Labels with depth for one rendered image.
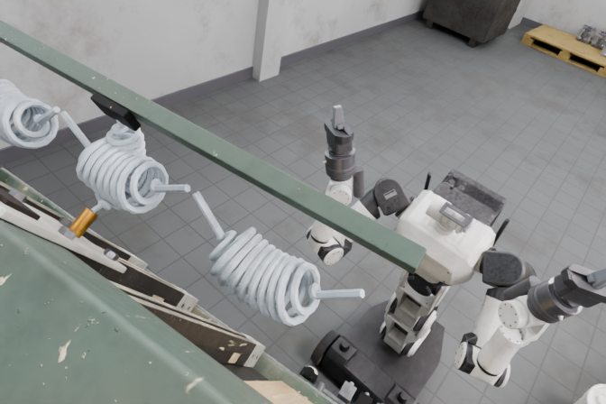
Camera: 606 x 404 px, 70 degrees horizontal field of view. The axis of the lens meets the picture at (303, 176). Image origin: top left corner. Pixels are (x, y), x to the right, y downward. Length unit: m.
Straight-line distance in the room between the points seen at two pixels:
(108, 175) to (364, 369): 2.02
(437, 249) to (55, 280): 1.18
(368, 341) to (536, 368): 1.07
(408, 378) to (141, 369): 2.22
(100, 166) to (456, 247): 1.09
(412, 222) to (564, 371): 1.98
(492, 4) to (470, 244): 5.92
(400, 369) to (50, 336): 2.24
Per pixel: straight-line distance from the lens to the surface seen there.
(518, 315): 1.18
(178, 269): 2.82
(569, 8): 9.18
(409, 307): 2.01
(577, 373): 3.25
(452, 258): 1.39
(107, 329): 0.31
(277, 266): 0.41
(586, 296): 1.11
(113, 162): 0.50
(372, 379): 2.38
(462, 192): 1.48
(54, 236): 0.44
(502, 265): 1.39
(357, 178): 1.28
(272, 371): 1.49
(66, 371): 0.32
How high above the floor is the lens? 2.22
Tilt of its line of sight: 39 degrees down
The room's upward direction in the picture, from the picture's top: 12 degrees clockwise
